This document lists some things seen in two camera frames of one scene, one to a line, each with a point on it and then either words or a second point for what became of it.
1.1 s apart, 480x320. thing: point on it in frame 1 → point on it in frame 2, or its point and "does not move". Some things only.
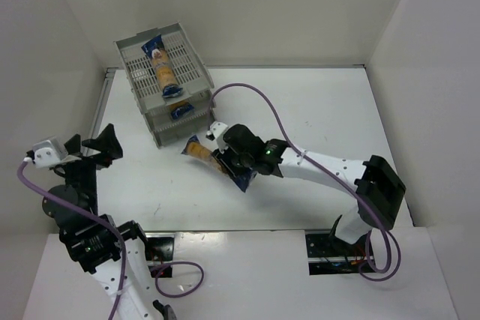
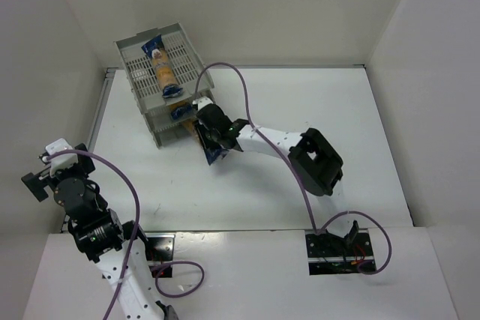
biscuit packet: x=163 y=67 does not move
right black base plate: x=329 y=255 does not move
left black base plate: x=160 y=251 does not move
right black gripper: x=228 y=159 → x=205 y=125
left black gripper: x=87 y=156 → x=35 y=185
